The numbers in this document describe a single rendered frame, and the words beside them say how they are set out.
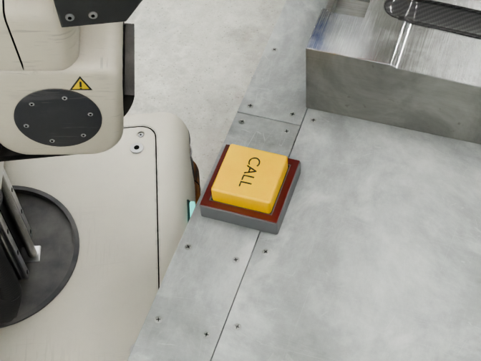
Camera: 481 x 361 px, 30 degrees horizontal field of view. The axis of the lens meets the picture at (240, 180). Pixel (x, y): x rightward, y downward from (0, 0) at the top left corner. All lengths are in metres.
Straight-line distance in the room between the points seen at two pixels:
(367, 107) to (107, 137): 0.35
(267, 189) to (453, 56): 0.23
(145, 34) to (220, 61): 0.21
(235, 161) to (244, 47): 1.31
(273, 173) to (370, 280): 0.14
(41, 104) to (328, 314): 0.45
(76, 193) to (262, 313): 0.81
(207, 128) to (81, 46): 0.98
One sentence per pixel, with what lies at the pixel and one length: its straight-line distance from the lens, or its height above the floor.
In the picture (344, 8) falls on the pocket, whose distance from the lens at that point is 0.99.
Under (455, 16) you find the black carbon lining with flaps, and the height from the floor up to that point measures 0.88.
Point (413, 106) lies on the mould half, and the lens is 0.93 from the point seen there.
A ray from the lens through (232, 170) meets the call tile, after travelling 0.87.
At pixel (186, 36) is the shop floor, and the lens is 2.22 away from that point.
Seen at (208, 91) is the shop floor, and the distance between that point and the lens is 2.08.
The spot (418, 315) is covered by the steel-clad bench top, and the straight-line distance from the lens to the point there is 0.83.
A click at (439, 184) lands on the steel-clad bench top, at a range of 0.91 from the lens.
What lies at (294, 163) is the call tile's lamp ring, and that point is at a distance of 0.90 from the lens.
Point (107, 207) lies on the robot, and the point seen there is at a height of 0.28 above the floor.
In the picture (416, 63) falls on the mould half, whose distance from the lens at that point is 0.90.
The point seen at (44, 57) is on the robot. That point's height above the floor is 0.83.
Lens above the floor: 1.53
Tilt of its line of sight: 53 degrees down
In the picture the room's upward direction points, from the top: 6 degrees counter-clockwise
